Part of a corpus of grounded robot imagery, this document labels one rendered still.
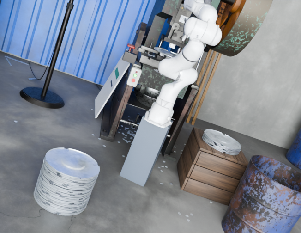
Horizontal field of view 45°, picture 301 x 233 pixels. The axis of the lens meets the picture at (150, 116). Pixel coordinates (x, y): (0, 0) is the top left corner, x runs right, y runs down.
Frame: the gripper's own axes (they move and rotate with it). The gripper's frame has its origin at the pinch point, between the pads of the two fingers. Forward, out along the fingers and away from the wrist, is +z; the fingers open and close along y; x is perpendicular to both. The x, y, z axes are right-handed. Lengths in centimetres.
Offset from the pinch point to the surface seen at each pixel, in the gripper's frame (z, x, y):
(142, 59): 33.7, -1.1, -20.8
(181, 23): 5.7, 22.5, -0.9
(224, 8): 4, 64, 37
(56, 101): 100, -13, -75
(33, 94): 100, -13, -95
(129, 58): 28.2, -10.4, -32.1
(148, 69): 32.0, -10.7, -15.1
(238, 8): -17, 35, 37
